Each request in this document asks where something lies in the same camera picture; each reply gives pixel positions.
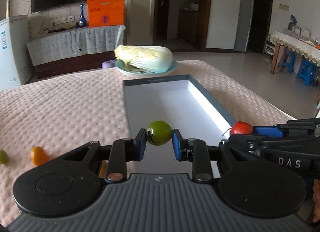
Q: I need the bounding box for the green tomato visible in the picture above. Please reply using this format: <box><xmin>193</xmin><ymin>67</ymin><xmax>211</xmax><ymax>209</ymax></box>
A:
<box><xmin>146</xmin><ymin>120</ymin><xmax>173</xmax><ymax>146</ymax></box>

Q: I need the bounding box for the orange paper bag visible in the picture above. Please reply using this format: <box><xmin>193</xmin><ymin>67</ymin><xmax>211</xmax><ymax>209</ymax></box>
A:
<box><xmin>87</xmin><ymin>0</ymin><xmax>125</xmax><ymax>28</ymax></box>

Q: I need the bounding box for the cloth-covered low cabinet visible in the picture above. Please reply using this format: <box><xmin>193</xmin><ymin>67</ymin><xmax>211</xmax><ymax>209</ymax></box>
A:
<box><xmin>27</xmin><ymin>25</ymin><xmax>125</xmax><ymax>78</ymax></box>

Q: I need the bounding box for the black hanging cable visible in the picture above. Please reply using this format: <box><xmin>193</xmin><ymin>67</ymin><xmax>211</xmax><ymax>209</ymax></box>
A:
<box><xmin>67</xmin><ymin>25</ymin><xmax>83</xmax><ymax>54</ymax></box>

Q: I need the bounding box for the blue plastic stool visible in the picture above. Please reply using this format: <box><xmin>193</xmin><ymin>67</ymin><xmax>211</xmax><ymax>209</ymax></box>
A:
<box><xmin>296</xmin><ymin>59</ymin><xmax>318</xmax><ymax>86</ymax></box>

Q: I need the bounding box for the napa cabbage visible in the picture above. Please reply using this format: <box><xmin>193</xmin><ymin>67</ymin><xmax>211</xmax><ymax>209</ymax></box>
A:
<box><xmin>114</xmin><ymin>46</ymin><xmax>174</xmax><ymax>73</ymax></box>

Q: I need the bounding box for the side table with lace cloth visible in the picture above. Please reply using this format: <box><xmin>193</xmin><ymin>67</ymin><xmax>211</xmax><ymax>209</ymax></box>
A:
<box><xmin>270</xmin><ymin>31</ymin><xmax>319</xmax><ymax>75</ymax></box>

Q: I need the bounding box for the blue glass bottle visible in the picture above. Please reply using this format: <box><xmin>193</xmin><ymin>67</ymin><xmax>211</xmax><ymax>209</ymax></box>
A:
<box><xmin>76</xmin><ymin>4</ymin><xmax>87</xmax><ymax>28</ymax></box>

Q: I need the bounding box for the white chest freezer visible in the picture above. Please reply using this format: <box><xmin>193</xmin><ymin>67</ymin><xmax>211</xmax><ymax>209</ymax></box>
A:
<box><xmin>0</xmin><ymin>15</ymin><xmax>34</xmax><ymax>90</ymax></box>

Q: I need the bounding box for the small green fruit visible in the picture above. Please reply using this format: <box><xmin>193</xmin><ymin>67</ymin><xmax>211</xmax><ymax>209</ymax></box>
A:
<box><xmin>0</xmin><ymin>150</ymin><xmax>9</xmax><ymax>164</ymax></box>

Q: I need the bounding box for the light blue plate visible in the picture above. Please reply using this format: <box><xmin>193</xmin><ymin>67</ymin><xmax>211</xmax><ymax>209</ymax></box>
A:
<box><xmin>114</xmin><ymin>59</ymin><xmax>179</xmax><ymax>77</ymax></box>

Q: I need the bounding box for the purple small object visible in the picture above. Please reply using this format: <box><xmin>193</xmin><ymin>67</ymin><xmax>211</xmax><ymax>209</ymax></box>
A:
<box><xmin>101</xmin><ymin>59</ymin><xmax>117</xmax><ymax>70</ymax></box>

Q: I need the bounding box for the red apple-like fruit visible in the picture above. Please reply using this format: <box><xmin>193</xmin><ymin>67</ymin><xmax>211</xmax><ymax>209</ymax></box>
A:
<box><xmin>222</xmin><ymin>121</ymin><xmax>253</xmax><ymax>136</ymax></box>

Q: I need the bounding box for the small yellow-orange tomato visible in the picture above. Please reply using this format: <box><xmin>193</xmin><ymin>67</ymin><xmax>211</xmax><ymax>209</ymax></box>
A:
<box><xmin>30</xmin><ymin>147</ymin><xmax>50</xmax><ymax>167</ymax></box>

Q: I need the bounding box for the pink quilted table cover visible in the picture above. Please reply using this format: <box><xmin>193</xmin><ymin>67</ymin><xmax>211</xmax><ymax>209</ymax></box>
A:
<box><xmin>1</xmin><ymin>60</ymin><xmax>291</xmax><ymax>226</ymax></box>

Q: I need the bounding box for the white shallow cardboard box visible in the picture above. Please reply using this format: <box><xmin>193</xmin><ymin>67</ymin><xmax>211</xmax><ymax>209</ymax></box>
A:
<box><xmin>122</xmin><ymin>74</ymin><xmax>237</xmax><ymax>173</ymax></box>

